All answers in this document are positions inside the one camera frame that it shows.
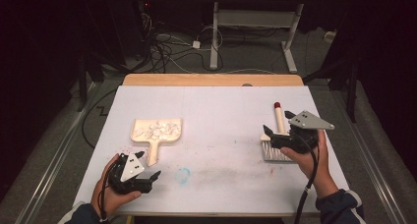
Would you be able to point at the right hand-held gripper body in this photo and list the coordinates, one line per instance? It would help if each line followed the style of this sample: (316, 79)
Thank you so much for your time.
(308, 121)

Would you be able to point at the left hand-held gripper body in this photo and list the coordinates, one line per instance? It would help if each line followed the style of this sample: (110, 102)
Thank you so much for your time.
(131, 168)

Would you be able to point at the wooden brush with red tip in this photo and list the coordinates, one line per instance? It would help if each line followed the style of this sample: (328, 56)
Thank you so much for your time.
(279, 120)

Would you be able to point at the cream plastic dustpan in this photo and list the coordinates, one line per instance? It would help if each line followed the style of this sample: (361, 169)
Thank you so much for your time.
(154, 153)

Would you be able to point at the pile of white paper scraps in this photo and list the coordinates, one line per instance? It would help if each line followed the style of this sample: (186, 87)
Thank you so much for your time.
(158, 130)

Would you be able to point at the person's left hand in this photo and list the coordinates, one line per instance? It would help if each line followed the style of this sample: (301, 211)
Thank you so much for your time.
(106, 199)

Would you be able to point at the person's right hand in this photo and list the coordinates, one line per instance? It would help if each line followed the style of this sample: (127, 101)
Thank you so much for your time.
(319, 168)

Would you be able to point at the black metal stand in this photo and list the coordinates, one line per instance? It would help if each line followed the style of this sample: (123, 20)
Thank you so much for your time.
(82, 83)
(352, 93)

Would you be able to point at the white board table cover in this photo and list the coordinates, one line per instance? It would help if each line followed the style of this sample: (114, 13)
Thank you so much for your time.
(213, 99)

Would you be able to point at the white power strip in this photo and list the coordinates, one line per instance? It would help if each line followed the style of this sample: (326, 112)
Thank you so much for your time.
(329, 36)

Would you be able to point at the wooden table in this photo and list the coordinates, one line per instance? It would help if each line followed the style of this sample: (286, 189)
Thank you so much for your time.
(196, 80)

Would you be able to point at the white-framed desk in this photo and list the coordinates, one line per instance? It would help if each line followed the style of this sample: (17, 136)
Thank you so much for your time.
(255, 18)

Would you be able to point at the white power adapter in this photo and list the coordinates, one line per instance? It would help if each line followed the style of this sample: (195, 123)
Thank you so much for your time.
(196, 44)

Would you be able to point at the grey metal floor rail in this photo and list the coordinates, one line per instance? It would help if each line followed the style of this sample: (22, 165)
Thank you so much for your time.
(55, 158)
(370, 158)

